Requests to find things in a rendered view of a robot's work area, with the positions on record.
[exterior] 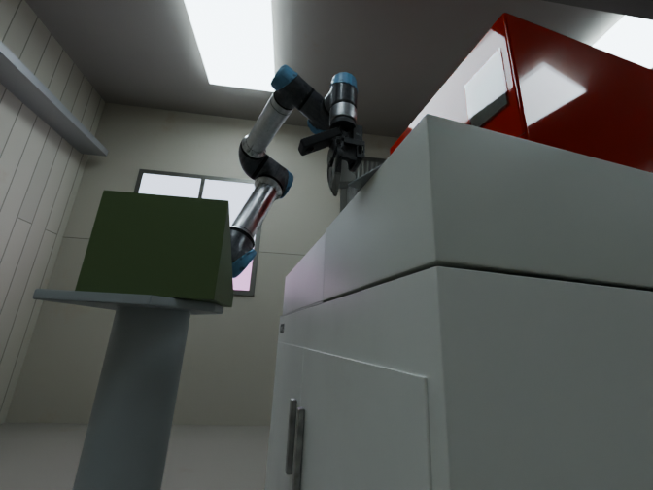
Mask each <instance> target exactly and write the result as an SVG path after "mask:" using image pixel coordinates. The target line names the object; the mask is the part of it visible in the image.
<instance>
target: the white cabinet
mask: <svg viewBox="0 0 653 490"><path fill-rule="evenodd" d="M265 490H653V292H649V291H642V290H633V289H625V288H616V287H608V286H601V285H592V284H584V283H575V282H568V281H559V280H551V279H542V278H534V277H526V276H518V275H510V274H501V273H493V272H485V271H477V270H468V269H460V268H452V267H444V266H435V267H432V268H429V269H426V270H423V271H420V272H417V273H413V274H410V275H407V276H404V277H401V278H398V279H396V280H393V281H390V282H387V283H384V284H381V285H378V286H375V287H372V288H369V289H366V290H363V291H360V292H357V293H354V294H351V295H347V296H345V297H340V298H337V299H334V300H331V301H328V302H325V303H322V304H319V305H316V306H313V307H310V308H307V309H304V310H301V311H298V312H295V313H293V314H290V315H287V316H283V317H280V324H279V335H278V344H277V356H276V367H275V378H274V390H273V401H272V412H271V423H270V435H269V445H268V457H267V468H266V480H265Z"/></svg>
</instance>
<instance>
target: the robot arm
mask: <svg viewBox="0 0 653 490"><path fill-rule="evenodd" d="M270 85H271V86H272V87H273V88H274V90H275V91H274V92H273V94H272V96H271V97H270V99H269V101H268V102H267V104H266V106H265V107H264V109H263V111H262V113H261V114H260V116H259V118H258V120H257V122H256V123H255V125H254V127H253V128H252V130H251V132H250V134H249V135H247V136H245V137H244V138H243V139H242V141H241V143H240V146H239V151H238V156H239V161H240V165H241V167H242V169H243V171H244V172H245V173H246V174H247V175H248V176H249V177H250V178H251V179H253V180H254V181H255V182H254V187H255V189H254V191H253V192H252V194H251V195H250V197H249V198H248V200H247V202H246V203H245V205H244V206H243V208H242V209H241V211H240V213H239V214H238V216H237V217H236V219H235V220H234V222H233V223H232V225H231V226H230V240H231V259H232V278H236V277H237V276H239V275H240V274H241V273H242V272H243V271H244V269H245V268H246V267H247V266H248V265H249V263H250V262H251V261H252V260H253V258H254V257H255V255H256V254H257V252H256V251H255V249H254V247H255V240H254V237H255V235H256V233H257V231H258V229H259V227H260V225H261V223H262V222H263V220H264V218H265V216H266V214H267V212H268V210H269V209H270V207H271V205H272V203H273V201H274V200H277V199H279V198H280V199H281V198H283V197H284V196H285V195H286V194H287V193H288V191H289V190H290V187H291V186H292V182H293V175H292V174H291V172H290V171H289V170H288V169H287V168H285V167H283V166H282V165H281V164H280V163H278V162H277V161H276V160H274V159H273V158H272V157H270V156H269V155H267V154H266V147H267V146H268V145H269V143H270V142H271V140H272V139H273V137H274V136H275V135H276V133H277V132H278V130H279V129H280V128H281V126H282V125H283V123H284V122H285V121H286V119H287V118H288V116H289V115H290V113H291V112H292V110H293V109H294V107H295V108H296V109H297V110H298V111H300V112H301V113H302V114H303V115H304V116H305V117H306V118H308V120H307V124H308V127H309V128H310V130H311V131H312V132H313V133H314V134H315V135H312V136H309V137H306V138H303V139H301V140H300V143H299V146H298V150H299V152H300V154H301V155H302V156H305V155H308V154H311V153H313V152H316V151H319V150H321V149H324V148H326V147H329V150H328V154H327V181H328V185H329V188H330V190H331V192H332V194H333V196H337V194H338V189H348V188H350V186H348V184H349V183H351V182H352V181H354V180H356V175H355V174H354V173H352V172H351V171H353V172H356V169H357V168H358V167H359V165H360V164H361V162H362V159H365V141H362V126H361V125H357V99H358V88H357V80H356V78H355V77H354V76H353V75H352V74H350V73H347V72H341V73H338V74H336V75H335V76H334V77H333V78H332V80H331V85H330V92H329V93H328V94H327V96H326V97H325V98H323V97H322V96H321V95H320V94H319V93H317V92H316V91H315V90H314V89H313V88H312V87H311V86H310V85H308V84H307V83H306V82H305V81H304V80H303V79H302V78H301V77H300V76H299V75H298V74H297V73H296V72H294V71H293V70H292V69H291V68H290V67H289V66H288V65H282V66H281V67H280V69H279V70H278V71H277V73H276V74H275V76H274V77H273V79H272V81H271V83H270ZM362 146H363V149H362Z"/></svg>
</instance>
